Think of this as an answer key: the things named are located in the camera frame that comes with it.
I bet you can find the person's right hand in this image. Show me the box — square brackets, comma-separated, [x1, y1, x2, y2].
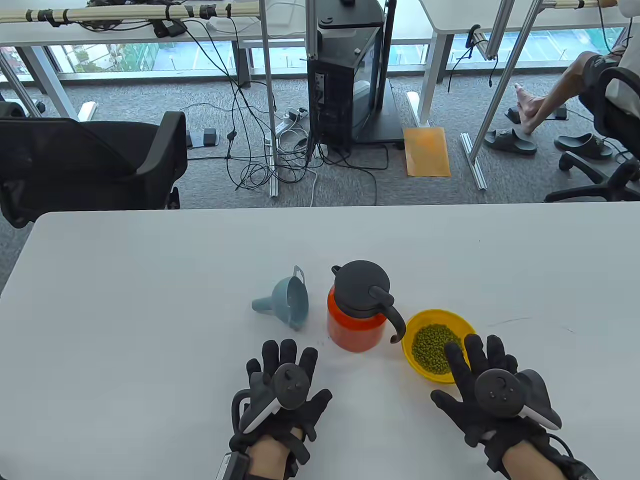
[430, 333, 557, 474]

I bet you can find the person's left hand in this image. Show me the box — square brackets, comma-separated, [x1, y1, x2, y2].
[229, 339, 334, 466]

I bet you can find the pile of green mung beans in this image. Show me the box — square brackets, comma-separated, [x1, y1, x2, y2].
[411, 323, 463, 375]

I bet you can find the yellow plastic bowl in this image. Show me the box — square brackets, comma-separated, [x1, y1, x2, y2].
[402, 309, 478, 385]

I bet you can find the orange hot water kettle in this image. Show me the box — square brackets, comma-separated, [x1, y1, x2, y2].
[327, 265, 407, 353]

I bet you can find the blue plastic funnel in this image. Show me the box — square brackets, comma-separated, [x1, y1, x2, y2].
[251, 265, 309, 331]

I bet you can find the black kettle lid with strainer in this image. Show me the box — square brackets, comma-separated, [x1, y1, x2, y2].
[334, 260, 392, 307]

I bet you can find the person's left forearm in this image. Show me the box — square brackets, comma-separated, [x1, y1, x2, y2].
[247, 434, 292, 480]

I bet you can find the black hand tracking controller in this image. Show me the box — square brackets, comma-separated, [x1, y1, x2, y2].
[474, 369, 563, 432]
[239, 362, 311, 435]

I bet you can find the orange paper envelope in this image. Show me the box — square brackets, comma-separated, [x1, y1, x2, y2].
[403, 126, 452, 178]

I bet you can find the black slipper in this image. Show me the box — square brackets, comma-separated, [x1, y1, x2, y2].
[554, 133, 614, 161]
[484, 128, 538, 156]

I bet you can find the black swivel office chair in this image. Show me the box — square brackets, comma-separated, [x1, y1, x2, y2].
[544, 66, 640, 203]

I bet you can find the black rolling stand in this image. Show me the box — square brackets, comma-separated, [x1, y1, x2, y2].
[350, 0, 406, 150]

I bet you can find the white power strip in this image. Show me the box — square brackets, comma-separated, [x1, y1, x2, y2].
[274, 106, 309, 136]

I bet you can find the black computer tower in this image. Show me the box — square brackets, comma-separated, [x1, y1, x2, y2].
[306, 0, 387, 153]

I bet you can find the black mesh office chair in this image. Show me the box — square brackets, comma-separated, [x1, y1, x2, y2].
[0, 101, 188, 229]

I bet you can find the white office desk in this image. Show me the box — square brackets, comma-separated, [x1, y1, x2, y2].
[0, 0, 311, 121]
[406, 0, 626, 127]

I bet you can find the beige taped pole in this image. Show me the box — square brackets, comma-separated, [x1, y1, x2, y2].
[539, 0, 620, 11]
[0, 1, 261, 25]

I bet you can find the black power adapter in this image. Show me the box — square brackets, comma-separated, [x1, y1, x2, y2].
[152, 19, 187, 39]

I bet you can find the tangle of black cables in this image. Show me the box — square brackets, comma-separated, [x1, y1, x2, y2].
[177, 20, 391, 208]

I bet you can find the aluminium frame post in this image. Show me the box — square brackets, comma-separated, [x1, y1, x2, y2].
[304, 0, 319, 62]
[459, 0, 545, 192]
[259, 0, 281, 199]

